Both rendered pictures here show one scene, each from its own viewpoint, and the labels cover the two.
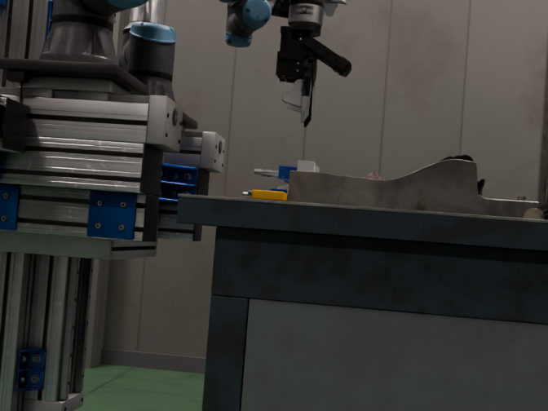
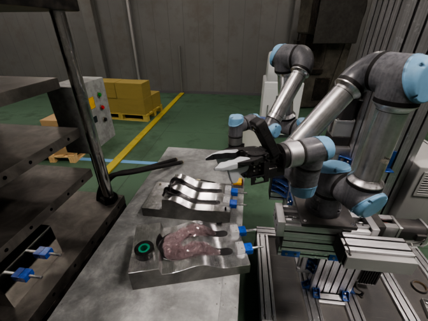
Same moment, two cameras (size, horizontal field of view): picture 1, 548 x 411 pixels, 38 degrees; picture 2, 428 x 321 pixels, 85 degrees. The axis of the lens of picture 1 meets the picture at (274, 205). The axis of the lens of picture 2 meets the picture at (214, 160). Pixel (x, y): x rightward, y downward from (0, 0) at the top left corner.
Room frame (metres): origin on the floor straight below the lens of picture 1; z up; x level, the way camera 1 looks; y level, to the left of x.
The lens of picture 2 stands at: (2.85, -0.14, 1.74)
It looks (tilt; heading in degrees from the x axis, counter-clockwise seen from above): 30 degrees down; 180
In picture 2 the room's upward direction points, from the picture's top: straight up
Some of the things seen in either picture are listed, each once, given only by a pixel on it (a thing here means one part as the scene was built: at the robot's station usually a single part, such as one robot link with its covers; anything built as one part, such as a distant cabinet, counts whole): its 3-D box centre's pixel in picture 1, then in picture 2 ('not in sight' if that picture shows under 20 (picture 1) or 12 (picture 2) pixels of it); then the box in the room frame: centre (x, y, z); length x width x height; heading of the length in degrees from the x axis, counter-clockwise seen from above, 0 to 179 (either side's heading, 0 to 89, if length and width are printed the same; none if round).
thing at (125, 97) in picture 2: not in sight; (127, 97); (-2.39, -2.10, 0.39); 1.30 x 0.93 x 0.78; 84
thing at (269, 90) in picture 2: not in sight; (279, 94); (-1.38, 1.01, 0.70); 0.71 x 0.63 x 1.40; 172
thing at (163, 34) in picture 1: (151, 49); (332, 177); (2.04, 0.34, 1.20); 0.13 x 0.12 x 0.14; 19
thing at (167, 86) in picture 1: (148, 94); (325, 199); (2.03, 0.34, 1.09); 0.15 x 0.15 x 0.10
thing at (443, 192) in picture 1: (409, 193); (190, 196); (1.74, -0.29, 0.87); 0.50 x 0.26 x 0.14; 82
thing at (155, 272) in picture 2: not in sight; (190, 248); (2.10, -0.26, 0.85); 0.50 x 0.26 x 0.11; 100
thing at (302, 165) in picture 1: (284, 173); (235, 192); (1.73, -0.02, 0.89); 0.13 x 0.05 x 0.05; 82
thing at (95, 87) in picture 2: not in sight; (104, 184); (1.43, -0.96, 0.73); 0.30 x 0.22 x 1.47; 172
